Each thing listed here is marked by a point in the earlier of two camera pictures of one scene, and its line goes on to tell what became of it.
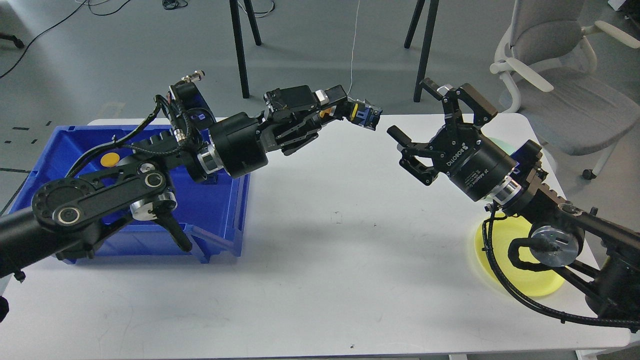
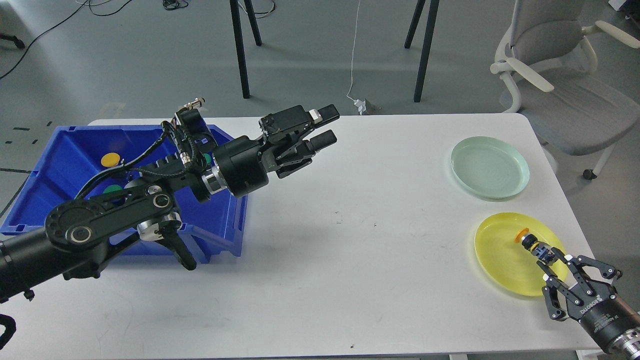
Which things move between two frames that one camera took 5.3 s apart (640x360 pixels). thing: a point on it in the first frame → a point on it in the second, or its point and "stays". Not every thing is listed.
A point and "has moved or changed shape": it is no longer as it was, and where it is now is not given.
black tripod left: (236, 20) stays
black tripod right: (426, 42) stays
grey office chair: (546, 57) stays
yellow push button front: (364, 114) has moved or changed shape
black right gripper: (476, 166) → (605, 315)
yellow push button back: (110, 159) stays
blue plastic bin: (214, 214) stays
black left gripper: (240, 144) → (243, 163)
